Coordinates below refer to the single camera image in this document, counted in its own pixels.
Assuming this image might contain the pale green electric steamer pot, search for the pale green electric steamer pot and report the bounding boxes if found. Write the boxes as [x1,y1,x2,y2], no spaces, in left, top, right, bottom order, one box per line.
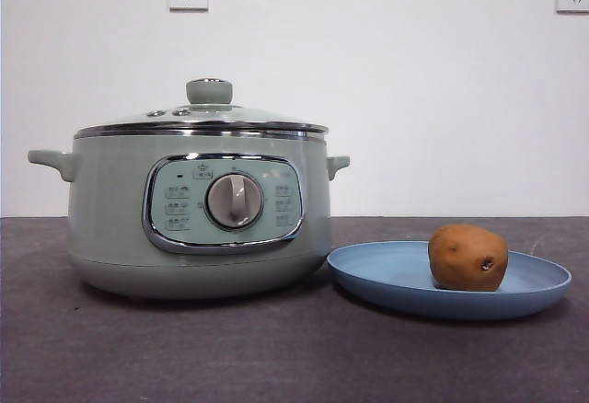
[26,130,351,302]

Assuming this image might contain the brown potato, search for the brown potato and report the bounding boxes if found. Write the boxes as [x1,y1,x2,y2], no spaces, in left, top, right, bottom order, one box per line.
[427,224,510,293]

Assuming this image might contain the glass lid with green knob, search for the glass lid with green knob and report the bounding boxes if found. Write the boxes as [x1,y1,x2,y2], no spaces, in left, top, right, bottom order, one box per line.
[73,77,330,139]

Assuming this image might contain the blue round plate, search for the blue round plate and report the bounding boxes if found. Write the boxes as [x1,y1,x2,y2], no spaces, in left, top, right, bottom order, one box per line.
[326,240,574,321]

